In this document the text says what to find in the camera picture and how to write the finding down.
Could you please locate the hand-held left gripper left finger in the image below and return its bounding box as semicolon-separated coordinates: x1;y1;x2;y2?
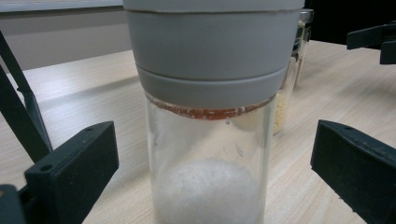
23;120;120;224

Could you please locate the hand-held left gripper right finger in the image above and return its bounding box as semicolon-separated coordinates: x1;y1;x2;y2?
310;119;396;224

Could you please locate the glass jar of yellow grains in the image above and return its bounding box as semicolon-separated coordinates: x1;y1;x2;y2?
273;8;315;136

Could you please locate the grey-lidded glass jar of salt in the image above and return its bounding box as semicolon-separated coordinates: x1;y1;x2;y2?
122;0;306;224

